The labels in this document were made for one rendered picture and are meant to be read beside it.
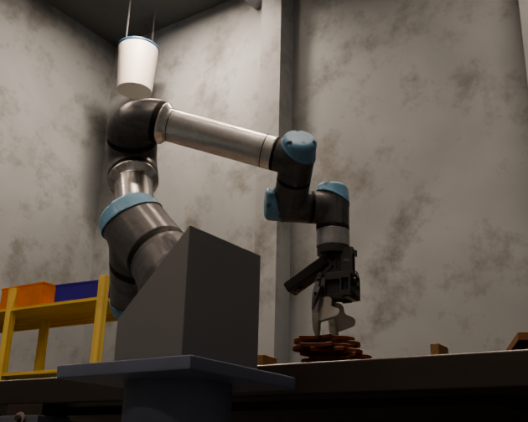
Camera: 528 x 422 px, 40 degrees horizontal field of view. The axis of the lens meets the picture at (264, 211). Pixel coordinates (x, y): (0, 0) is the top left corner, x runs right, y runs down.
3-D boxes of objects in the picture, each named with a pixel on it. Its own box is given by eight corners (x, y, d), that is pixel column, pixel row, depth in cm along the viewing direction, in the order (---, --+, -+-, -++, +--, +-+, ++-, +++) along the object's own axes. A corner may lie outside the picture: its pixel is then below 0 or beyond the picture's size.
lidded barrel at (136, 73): (164, 95, 976) (168, 51, 999) (134, 75, 931) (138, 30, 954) (134, 105, 1006) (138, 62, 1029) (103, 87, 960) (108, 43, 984)
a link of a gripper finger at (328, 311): (334, 326, 146) (341, 291, 152) (307, 328, 148) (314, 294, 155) (339, 336, 148) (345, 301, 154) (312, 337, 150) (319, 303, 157)
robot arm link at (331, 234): (311, 228, 161) (323, 238, 168) (311, 247, 159) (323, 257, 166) (343, 223, 158) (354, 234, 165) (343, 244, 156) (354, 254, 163)
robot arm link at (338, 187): (309, 190, 169) (345, 192, 170) (309, 234, 166) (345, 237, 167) (316, 177, 162) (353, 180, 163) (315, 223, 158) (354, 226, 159)
